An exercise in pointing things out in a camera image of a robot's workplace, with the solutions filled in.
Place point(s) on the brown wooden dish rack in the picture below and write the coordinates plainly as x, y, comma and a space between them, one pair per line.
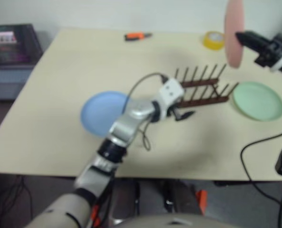
202, 89

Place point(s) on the blue plate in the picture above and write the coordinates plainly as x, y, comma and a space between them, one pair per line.
103, 114

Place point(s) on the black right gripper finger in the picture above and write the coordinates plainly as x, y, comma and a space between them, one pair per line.
246, 40
252, 34

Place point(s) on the green plate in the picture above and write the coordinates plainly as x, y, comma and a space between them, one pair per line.
258, 101

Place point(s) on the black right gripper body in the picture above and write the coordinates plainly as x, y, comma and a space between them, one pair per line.
271, 51

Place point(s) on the pink plate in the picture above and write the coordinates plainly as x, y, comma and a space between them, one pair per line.
233, 28

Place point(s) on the orange object under table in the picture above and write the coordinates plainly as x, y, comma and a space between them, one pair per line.
201, 198

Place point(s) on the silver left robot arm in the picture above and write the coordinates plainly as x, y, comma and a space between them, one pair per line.
124, 127

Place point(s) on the orange black marker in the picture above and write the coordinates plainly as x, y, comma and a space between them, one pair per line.
136, 36

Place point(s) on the yellow tape roll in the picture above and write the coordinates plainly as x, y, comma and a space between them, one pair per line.
213, 40

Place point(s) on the open laptop computer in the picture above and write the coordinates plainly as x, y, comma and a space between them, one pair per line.
10, 64

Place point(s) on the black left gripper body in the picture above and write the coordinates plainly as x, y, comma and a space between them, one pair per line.
172, 111

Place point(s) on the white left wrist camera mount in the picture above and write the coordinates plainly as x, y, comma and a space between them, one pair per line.
170, 91

